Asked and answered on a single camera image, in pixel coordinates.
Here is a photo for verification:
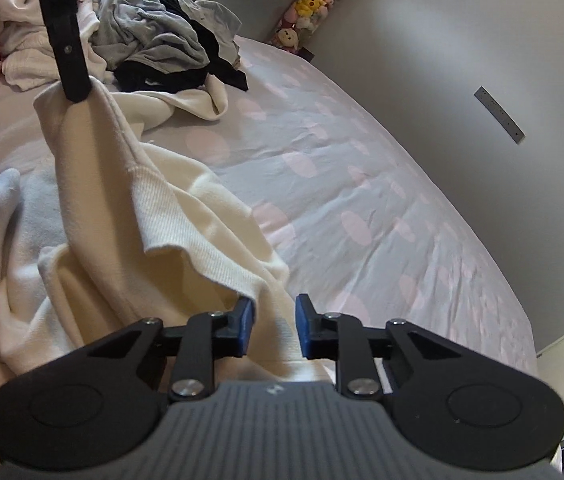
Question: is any cream knit sweater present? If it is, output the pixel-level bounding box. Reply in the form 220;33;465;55
0;72;343;386

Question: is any white ribbed knit garment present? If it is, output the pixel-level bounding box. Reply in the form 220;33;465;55
0;0;112;92

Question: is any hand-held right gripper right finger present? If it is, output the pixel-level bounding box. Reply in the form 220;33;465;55
296;294;463;402

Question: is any grey garment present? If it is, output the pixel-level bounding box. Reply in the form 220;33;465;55
90;0;243;80

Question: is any grey wall strip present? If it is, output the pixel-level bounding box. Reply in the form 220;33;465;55
474;86;526;146

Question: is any pale white garment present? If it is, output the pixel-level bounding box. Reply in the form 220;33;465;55
0;166;70;306

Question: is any hanging column of plush toys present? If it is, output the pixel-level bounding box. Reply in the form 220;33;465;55
271;0;369;57

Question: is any black garment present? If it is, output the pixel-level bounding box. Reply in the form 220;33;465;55
113;0;250;95

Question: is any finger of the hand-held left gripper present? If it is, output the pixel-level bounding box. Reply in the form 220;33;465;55
44;15;94;104

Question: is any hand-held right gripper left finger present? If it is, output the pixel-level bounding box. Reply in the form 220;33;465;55
86;296;254;402

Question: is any pink polka dot bed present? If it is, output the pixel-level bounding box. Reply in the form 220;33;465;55
0;35;540;461

